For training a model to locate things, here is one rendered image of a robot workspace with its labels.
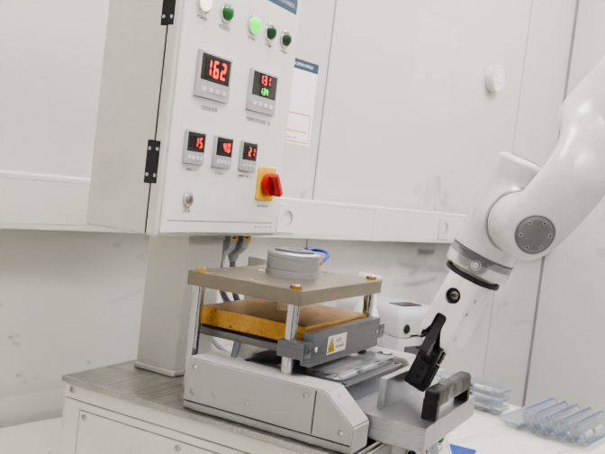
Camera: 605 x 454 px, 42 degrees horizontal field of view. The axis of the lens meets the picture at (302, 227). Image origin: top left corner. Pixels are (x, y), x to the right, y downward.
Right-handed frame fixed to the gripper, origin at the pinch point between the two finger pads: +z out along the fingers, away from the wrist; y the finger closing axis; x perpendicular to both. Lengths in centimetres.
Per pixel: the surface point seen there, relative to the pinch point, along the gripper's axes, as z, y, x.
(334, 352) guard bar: 2.9, -4.2, 11.1
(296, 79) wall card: -25, 70, 77
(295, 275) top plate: -3.3, -3.1, 21.8
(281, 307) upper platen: 2.5, -1.7, 22.3
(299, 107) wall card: -19, 72, 74
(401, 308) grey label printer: 17, 87, 32
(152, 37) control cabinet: -25, -16, 51
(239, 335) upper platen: 6.1, -10.1, 22.4
